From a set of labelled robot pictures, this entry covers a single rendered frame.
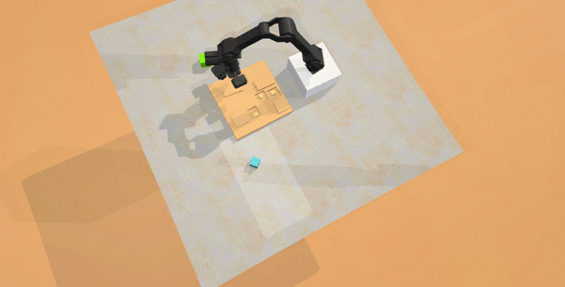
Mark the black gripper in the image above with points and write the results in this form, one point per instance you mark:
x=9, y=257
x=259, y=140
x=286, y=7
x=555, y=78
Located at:
x=234, y=71

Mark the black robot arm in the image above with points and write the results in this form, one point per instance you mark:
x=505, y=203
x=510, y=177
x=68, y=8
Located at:
x=229, y=50

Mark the green block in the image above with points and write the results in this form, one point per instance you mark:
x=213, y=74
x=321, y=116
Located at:
x=202, y=60

